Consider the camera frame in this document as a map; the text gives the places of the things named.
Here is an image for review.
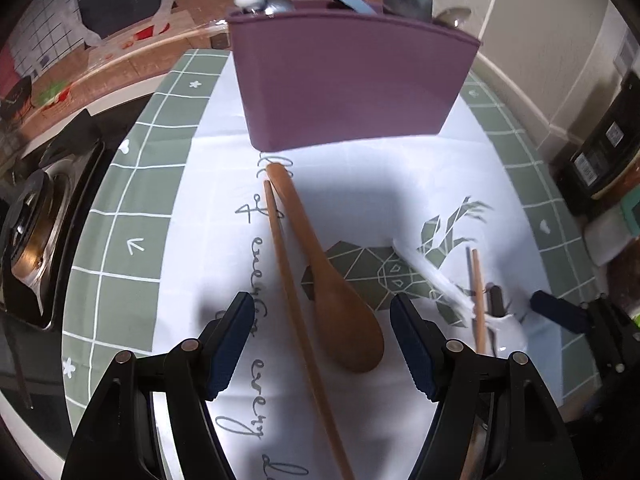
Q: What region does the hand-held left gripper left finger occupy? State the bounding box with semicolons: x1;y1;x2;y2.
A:
60;291;256;480

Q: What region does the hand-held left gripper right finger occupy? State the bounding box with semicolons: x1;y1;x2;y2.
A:
389;294;583;480

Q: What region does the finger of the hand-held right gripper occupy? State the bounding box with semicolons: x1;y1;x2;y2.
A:
530;289;640;343
590;332;640;381

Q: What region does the white ceramic spoon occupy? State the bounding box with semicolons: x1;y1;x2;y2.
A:
392;240;530;353

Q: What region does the wooden chopstick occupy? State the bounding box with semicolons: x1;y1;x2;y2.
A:
467;247;488;356
263;180;356;480

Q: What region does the purple utensil holder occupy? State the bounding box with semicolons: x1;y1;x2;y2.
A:
226;0;482;152

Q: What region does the black spoon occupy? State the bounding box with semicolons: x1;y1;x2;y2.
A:
382;0;433;23

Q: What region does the blue-grey spoon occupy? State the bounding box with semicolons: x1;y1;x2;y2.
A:
325;0;378;16

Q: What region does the small dark utensil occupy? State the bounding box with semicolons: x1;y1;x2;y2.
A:
486;284;506;318

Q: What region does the teal-capped salt shaker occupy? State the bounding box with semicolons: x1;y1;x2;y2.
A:
584;192;640;267

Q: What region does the white printed cloth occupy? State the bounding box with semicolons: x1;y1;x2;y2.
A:
150;52;566;480

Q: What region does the green checked tablecloth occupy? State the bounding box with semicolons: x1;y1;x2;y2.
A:
60;49;603;480

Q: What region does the dark soy sauce bottle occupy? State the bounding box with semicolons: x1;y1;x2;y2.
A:
557;70;640;216

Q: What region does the gas stove burner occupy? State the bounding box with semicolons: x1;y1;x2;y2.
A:
0;110;133;411

